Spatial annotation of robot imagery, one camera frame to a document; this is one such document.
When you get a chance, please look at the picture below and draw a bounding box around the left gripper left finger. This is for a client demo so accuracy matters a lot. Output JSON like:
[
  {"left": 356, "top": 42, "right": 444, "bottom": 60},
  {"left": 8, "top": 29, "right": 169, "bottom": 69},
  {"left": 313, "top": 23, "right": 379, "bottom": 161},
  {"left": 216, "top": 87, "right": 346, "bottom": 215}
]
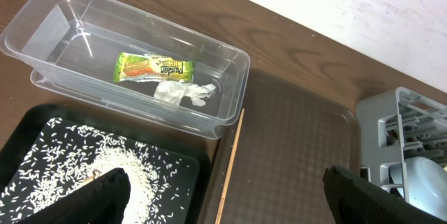
[{"left": 18, "top": 168, "right": 131, "bottom": 224}]

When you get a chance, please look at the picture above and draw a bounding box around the grey dishwasher rack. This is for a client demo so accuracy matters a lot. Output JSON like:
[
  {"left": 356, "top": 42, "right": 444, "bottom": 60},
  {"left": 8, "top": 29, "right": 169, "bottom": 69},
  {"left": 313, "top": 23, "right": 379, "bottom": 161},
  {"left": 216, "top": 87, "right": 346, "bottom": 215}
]
[{"left": 356, "top": 87, "right": 446, "bottom": 202}]

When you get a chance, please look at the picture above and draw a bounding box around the wooden chopstick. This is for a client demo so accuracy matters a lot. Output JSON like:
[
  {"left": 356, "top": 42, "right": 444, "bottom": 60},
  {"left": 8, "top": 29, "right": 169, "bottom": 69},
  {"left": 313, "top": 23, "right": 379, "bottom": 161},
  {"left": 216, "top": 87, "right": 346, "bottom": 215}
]
[{"left": 214, "top": 108, "right": 245, "bottom": 224}]

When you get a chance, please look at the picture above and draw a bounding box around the clear plastic bin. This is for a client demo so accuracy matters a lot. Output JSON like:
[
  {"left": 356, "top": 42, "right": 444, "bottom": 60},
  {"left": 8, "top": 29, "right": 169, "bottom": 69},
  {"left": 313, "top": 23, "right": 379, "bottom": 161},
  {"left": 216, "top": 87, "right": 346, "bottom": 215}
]
[{"left": 1, "top": 0, "right": 250, "bottom": 140}]

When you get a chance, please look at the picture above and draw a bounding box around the white napkin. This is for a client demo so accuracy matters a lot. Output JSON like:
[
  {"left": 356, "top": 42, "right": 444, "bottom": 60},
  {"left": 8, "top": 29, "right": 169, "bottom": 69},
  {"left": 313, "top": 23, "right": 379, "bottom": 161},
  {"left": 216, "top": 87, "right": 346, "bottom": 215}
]
[{"left": 154, "top": 80, "right": 216, "bottom": 107}]

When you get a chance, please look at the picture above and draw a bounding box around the brown serving tray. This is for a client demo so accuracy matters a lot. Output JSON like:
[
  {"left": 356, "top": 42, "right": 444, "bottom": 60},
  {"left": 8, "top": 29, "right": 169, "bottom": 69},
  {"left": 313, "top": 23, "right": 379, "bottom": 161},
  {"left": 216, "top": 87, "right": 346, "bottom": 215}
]
[{"left": 198, "top": 70, "right": 360, "bottom": 224}]

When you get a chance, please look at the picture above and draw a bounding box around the green snack wrapper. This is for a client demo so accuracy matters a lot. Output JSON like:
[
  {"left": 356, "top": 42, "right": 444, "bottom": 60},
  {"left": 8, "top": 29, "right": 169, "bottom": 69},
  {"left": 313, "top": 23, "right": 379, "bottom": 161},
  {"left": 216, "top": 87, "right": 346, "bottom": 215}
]
[{"left": 113, "top": 52, "right": 193, "bottom": 82}]

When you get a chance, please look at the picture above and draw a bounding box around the spilled rice food waste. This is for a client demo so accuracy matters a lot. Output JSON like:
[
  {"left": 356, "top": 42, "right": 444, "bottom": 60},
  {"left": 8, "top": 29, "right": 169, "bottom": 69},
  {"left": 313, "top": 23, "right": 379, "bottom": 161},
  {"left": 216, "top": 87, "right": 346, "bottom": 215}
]
[{"left": 1, "top": 117, "right": 188, "bottom": 223}]

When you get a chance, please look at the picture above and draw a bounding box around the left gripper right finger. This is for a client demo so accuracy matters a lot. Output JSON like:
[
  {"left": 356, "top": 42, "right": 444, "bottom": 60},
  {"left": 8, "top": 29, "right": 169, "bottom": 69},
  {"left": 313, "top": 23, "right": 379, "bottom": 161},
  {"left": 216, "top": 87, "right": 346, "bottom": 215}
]
[{"left": 323, "top": 165, "right": 444, "bottom": 224}]

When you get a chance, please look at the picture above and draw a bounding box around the black waste tray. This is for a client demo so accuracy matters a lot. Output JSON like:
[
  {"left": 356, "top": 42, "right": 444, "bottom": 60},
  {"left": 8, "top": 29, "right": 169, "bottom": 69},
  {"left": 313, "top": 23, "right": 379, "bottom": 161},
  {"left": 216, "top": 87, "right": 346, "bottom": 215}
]
[{"left": 1, "top": 103, "right": 212, "bottom": 223}]

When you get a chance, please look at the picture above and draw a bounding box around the light blue bowl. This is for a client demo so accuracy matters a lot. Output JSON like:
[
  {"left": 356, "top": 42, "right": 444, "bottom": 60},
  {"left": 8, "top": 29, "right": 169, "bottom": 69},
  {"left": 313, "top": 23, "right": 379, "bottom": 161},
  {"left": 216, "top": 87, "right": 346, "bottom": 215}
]
[{"left": 405, "top": 157, "right": 446, "bottom": 221}]

